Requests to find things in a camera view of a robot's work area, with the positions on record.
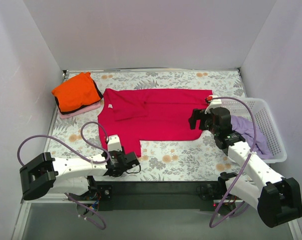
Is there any folded black t shirt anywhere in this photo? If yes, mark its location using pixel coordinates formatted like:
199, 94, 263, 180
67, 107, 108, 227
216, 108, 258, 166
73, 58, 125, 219
55, 79, 104, 113

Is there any magenta t shirt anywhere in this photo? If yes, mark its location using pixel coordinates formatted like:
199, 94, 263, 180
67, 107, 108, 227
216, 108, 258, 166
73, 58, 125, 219
98, 88, 212, 157

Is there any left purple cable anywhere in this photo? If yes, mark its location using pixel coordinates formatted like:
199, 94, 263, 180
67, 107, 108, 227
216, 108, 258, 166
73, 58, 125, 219
17, 121, 141, 230

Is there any lavender t shirt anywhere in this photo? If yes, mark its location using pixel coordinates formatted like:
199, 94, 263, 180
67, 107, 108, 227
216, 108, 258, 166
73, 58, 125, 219
231, 115, 273, 160

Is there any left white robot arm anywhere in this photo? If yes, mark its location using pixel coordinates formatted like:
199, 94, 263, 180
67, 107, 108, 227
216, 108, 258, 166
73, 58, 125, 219
20, 151, 140, 201

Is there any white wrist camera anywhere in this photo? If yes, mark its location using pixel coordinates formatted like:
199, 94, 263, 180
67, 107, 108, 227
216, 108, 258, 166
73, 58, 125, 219
205, 95, 222, 114
106, 134, 122, 152

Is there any white plastic basket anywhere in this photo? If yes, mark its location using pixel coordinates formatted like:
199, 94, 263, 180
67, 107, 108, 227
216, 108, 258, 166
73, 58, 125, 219
221, 97, 287, 164

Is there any floral table mat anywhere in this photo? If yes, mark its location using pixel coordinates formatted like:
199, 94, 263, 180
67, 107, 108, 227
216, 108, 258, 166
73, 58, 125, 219
45, 70, 246, 181

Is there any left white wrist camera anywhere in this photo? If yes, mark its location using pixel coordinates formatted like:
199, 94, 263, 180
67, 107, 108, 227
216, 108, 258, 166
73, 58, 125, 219
106, 134, 122, 152

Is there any folded pink t shirt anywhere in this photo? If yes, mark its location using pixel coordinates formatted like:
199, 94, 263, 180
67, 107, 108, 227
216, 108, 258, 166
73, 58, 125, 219
59, 79, 101, 120

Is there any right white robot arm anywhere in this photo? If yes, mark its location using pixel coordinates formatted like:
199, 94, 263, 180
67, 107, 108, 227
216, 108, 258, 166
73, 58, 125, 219
188, 107, 302, 228

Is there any folded orange t shirt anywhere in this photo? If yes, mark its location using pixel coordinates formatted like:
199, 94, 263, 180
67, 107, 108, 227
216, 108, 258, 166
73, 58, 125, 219
51, 72, 100, 112

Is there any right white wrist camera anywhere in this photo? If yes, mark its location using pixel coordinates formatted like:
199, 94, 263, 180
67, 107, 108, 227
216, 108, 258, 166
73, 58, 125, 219
205, 95, 222, 114

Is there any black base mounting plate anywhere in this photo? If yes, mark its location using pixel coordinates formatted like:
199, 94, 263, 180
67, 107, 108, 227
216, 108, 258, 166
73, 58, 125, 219
68, 180, 225, 212

